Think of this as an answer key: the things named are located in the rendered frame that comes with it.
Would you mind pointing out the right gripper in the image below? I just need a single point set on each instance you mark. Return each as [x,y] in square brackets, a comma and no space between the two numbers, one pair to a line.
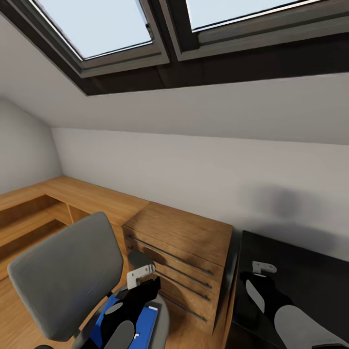
[246,275]

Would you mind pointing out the swivel chair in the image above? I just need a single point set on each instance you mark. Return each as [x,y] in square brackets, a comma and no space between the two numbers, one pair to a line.
[64,277]

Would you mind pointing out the desk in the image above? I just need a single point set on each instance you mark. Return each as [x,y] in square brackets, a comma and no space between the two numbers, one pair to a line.
[316,283]

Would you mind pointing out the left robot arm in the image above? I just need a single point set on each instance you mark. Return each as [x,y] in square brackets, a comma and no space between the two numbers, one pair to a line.
[118,325]

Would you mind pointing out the folder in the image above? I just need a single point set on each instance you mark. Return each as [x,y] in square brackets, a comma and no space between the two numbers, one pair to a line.
[144,325]

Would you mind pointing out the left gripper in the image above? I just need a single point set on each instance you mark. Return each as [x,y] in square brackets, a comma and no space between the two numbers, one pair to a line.
[146,291]

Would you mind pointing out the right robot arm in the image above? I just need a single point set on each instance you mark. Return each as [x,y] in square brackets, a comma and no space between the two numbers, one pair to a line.
[296,329]

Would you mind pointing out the fixed window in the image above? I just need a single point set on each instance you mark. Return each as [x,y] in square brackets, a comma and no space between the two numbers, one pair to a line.
[119,46]

